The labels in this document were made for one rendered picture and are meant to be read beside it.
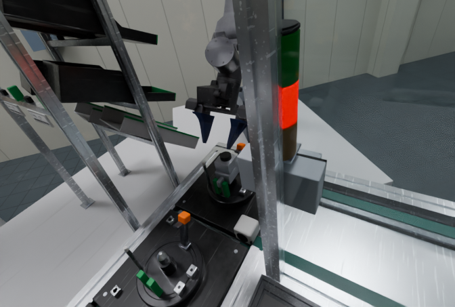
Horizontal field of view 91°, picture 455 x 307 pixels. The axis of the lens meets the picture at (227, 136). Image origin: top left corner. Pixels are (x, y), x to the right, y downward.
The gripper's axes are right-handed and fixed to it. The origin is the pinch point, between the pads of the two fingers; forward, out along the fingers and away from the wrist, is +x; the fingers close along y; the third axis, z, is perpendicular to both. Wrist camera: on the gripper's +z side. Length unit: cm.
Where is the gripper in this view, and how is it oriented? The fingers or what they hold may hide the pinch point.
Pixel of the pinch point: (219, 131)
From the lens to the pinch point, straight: 52.3
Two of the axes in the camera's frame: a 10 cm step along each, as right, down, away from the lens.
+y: 8.5, 1.9, -4.9
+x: -2.0, 9.8, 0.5
